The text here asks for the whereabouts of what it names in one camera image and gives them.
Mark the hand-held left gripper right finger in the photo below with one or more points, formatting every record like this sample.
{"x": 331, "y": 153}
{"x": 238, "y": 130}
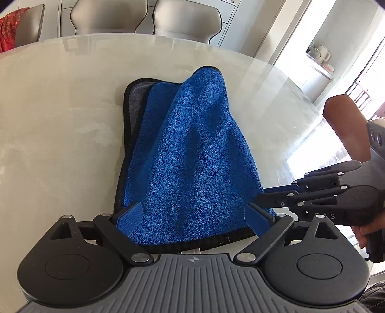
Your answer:
{"x": 258, "y": 217}

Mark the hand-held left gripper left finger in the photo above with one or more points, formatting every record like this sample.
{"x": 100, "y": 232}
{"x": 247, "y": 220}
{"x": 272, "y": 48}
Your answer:
{"x": 130, "y": 217}

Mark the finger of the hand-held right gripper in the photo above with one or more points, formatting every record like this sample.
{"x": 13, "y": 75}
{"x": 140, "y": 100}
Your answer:
{"x": 318, "y": 178}
{"x": 279, "y": 199}

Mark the blue towel with black edge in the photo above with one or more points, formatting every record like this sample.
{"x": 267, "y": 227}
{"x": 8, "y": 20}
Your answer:
{"x": 192, "y": 156}

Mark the person's right forearm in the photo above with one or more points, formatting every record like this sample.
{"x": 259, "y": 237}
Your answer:
{"x": 346, "y": 126}

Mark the person's right hand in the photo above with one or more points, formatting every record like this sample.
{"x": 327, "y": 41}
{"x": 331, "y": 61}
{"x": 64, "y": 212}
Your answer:
{"x": 362, "y": 233}

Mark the dark wooden railing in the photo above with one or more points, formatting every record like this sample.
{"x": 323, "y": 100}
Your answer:
{"x": 362, "y": 96}

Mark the white teapot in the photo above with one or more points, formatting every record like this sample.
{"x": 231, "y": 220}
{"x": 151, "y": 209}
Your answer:
{"x": 319, "y": 53}

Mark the white cabinet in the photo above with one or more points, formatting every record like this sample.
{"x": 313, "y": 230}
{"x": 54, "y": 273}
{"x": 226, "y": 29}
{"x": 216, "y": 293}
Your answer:
{"x": 231, "y": 22}

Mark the beige dining chair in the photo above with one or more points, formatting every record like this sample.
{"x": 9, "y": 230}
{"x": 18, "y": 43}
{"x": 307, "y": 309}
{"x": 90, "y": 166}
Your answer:
{"x": 189, "y": 19}
{"x": 30, "y": 25}
{"x": 109, "y": 16}

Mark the red patterned cloth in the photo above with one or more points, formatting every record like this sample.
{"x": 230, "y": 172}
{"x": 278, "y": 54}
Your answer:
{"x": 10, "y": 30}

